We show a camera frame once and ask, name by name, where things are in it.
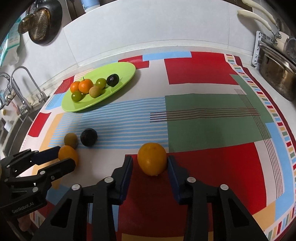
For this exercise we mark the orange tangerine with stem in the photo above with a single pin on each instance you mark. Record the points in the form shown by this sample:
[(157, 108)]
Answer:
[(86, 86)]

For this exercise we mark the small yellow object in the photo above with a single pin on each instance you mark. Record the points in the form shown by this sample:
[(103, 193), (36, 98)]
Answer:
[(3, 112)]

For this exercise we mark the dark purple plum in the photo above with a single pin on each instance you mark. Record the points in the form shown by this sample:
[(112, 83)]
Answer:
[(112, 80), (88, 137)]

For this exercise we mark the person's left hand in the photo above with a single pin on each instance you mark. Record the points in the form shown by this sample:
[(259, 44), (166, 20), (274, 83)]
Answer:
[(24, 224)]

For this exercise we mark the green plum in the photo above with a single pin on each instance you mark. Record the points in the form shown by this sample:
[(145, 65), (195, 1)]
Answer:
[(101, 82), (76, 96)]

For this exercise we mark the green plate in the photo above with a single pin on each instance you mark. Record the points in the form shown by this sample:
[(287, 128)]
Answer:
[(120, 71)]

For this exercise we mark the white dish rack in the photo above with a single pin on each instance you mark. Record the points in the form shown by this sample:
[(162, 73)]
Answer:
[(257, 51)]

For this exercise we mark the tall chrome faucet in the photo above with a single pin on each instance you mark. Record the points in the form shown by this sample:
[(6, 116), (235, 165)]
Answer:
[(23, 102)]

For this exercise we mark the thin gooseneck faucet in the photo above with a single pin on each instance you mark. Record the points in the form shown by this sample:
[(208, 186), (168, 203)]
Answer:
[(42, 97)]

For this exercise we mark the colourful patterned tablecloth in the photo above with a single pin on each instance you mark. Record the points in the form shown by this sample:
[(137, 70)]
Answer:
[(208, 120)]

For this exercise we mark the green and white box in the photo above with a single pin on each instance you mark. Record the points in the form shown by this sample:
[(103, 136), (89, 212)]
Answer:
[(11, 38)]

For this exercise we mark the black frying pan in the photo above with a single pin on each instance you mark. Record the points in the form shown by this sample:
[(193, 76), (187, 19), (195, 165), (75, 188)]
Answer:
[(54, 20)]

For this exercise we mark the yellowish plum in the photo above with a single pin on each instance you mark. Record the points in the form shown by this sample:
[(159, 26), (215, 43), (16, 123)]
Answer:
[(94, 91), (70, 139)]

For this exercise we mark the small brass pot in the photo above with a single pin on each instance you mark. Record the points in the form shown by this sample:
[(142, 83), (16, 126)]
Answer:
[(25, 24)]

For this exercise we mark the stainless steel sink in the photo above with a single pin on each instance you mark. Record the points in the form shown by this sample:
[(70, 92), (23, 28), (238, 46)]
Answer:
[(16, 132)]

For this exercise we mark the brass strainer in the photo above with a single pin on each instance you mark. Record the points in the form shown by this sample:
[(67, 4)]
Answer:
[(39, 23)]

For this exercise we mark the yellow-orange orange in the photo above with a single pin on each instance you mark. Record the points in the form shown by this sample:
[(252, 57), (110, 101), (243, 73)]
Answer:
[(68, 154), (152, 158)]

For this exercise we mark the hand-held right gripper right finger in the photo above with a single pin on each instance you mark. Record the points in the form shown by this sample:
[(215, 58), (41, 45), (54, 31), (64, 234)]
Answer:
[(173, 176)]

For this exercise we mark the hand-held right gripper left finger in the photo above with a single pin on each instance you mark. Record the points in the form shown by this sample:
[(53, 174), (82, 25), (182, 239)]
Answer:
[(127, 180)]

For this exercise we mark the stainless steel pot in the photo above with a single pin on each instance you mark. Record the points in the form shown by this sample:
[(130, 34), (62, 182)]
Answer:
[(277, 71)]

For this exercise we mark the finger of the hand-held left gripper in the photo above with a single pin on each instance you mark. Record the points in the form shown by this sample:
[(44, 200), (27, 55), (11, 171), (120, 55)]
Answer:
[(46, 154), (62, 165)]

